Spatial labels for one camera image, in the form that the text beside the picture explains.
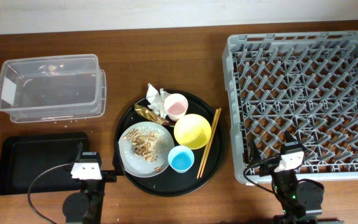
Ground grey plate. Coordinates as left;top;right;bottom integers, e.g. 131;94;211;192
118;121;175;178

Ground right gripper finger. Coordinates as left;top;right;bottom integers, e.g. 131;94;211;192
248;138;262;166
283;131;307;152

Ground food scraps on plate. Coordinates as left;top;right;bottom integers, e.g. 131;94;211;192
122;128;163;172

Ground clear plastic waste bin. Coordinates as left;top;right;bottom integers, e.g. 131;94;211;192
0;54;107;123

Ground round black serving tray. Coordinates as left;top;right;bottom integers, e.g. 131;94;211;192
114;105;227;197

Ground pink cup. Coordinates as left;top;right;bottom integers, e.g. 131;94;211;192
164;93;188;121

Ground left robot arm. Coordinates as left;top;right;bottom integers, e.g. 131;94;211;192
62;143;124;224

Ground yellow bowl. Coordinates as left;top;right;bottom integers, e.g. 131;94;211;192
173;114;212;150

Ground grey dishwasher rack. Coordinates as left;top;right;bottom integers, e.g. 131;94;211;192
222;30;358;184

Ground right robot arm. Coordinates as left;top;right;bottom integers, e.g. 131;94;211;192
248;131;324;224

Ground wooden chopstick right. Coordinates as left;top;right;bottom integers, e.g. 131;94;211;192
199;108;222;179

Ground blue cup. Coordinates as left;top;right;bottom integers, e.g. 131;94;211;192
168;146;195;173

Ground white tissue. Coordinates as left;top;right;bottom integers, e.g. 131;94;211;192
145;83;170;118

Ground black rectangular tray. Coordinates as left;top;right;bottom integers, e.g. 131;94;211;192
0;132;89;195

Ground gold snack wrapper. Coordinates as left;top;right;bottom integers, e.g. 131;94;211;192
134;104;175;127

